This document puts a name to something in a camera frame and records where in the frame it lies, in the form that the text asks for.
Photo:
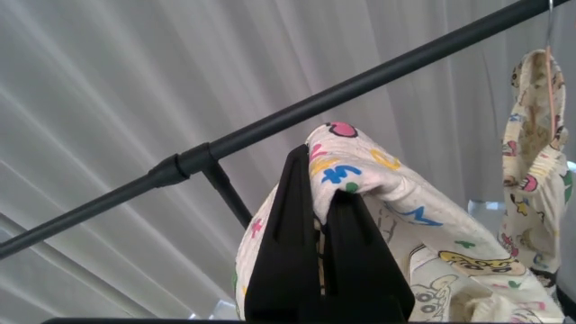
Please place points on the black clothes rack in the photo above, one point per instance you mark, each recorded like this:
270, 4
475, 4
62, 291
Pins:
315, 103

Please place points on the pink clothes hanger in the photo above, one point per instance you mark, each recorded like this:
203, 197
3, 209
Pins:
550, 90

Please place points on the cream printed garment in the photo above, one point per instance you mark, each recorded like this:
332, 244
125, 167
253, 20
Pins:
405, 202
535, 189

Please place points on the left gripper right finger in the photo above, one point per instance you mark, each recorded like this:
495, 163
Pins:
360, 270

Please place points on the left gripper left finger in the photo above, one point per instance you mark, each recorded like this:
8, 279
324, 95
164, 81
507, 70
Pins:
288, 261

